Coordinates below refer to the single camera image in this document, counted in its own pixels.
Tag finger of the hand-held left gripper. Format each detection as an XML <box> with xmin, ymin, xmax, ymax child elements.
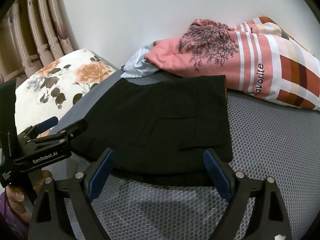
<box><xmin>24</xmin><ymin>116</ymin><xmax>58</xmax><ymax>139</ymax></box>
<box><xmin>37</xmin><ymin>119</ymin><xmax>88</xmax><ymax>151</ymax></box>

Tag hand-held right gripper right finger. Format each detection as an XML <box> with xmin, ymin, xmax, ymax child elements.
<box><xmin>203</xmin><ymin>148</ymin><xmax>293</xmax><ymax>240</ymax></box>

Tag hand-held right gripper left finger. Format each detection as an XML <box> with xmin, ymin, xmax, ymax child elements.
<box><xmin>27</xmin><ymin>148</ymin><xmax>115</xmax><ymax>240</ymax></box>

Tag black pants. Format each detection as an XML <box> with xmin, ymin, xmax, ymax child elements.
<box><xmin>67</xmin><ymin>75</ymin><xmax>233</xmax><ymax>188</ymax></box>

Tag person's left forearm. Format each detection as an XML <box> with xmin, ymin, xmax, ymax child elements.
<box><xmin>0</xmin><ymin>191</ymin><xmax>15</xmax><ymax>240</ymax></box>

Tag person's left hand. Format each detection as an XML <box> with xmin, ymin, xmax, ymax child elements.
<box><xmin>5</xmin><ymin>170</ymin><xmax>53</xmax><ymax>227</ymax></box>

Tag floral pillow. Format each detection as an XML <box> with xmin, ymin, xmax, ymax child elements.
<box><xmin>14</xmin><ymin>49</ymin><xmax>118</xmax><ymax>140</ymax></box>

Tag grey mesh mat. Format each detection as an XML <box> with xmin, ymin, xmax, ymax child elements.
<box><xmin>51</xmin><ymin>72</ymin><xmax>320</xmax><ymax>240</ymax></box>

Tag light blue cloth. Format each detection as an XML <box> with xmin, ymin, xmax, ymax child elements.
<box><xmin>121</xmin><ymin>42</ymin><xmax>160</xmax><ymax>78</ymax></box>

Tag beige curtain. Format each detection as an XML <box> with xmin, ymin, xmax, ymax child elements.
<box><xmin>0</xmin><ymin>0</ymin><xmax>75</xmax><ymax>85</ymax></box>

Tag pink checked blanket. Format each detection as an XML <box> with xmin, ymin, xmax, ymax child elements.
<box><xmin>145</xmin><ymin>16</ymin><xmax>320</xmax><ymax>111</ymax></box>

